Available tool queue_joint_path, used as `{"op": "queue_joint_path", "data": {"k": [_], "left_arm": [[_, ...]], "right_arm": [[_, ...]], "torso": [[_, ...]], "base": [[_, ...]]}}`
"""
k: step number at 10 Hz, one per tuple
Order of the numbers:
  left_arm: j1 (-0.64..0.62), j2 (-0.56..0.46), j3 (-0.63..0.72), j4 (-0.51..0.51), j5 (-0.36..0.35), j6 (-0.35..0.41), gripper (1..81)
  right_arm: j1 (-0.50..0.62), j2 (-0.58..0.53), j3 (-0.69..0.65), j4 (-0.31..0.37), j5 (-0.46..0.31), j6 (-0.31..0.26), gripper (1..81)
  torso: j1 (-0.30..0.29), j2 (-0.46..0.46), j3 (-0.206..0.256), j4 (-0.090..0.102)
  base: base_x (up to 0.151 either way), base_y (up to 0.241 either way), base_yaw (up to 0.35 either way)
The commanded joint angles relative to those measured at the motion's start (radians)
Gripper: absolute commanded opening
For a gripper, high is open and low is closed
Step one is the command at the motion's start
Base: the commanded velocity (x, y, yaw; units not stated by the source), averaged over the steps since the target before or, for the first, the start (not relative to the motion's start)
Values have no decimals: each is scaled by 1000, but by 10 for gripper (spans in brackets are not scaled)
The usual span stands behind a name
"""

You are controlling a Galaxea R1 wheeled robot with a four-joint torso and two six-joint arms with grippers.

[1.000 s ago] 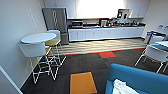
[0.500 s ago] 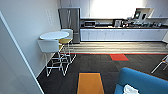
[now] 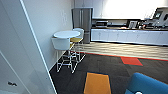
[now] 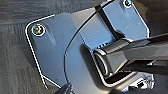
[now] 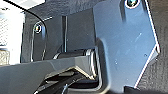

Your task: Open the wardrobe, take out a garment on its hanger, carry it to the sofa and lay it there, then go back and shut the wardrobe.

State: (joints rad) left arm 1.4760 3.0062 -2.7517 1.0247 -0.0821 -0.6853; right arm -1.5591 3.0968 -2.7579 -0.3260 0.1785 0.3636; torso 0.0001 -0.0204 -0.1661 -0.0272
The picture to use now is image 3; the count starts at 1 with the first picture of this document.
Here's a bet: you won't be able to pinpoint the small counter appliance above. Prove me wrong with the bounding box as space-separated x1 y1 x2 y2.
128 19 139 29

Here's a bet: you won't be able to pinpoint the dark wall-mounted appliance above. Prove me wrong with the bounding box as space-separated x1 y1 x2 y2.
152 7 168 24

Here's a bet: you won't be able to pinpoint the steel microwave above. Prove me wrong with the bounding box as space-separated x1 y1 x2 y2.
95 20 109 28

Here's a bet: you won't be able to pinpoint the dark metal door hinge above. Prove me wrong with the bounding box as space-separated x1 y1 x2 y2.
7 81 18 87

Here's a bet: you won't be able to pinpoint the yellow bar stool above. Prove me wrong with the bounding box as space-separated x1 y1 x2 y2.
69 37 87 63

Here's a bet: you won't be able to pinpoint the white kitchen wall cabinets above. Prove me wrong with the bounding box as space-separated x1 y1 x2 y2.
73 0 168 20

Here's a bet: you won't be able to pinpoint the steel refrigerator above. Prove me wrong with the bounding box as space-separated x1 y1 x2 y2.
71 7 94 45

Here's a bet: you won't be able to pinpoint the white kitchen base cabinets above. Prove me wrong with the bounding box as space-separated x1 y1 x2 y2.
90 27 168 47

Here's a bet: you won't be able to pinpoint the white bar stool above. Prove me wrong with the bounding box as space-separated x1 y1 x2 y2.
71 27 86 40

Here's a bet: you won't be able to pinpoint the white wall switch plate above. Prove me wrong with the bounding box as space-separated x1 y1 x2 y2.
60 10 68 26

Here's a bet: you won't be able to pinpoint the white round high table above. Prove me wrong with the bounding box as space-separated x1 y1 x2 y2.
53 30 82 64

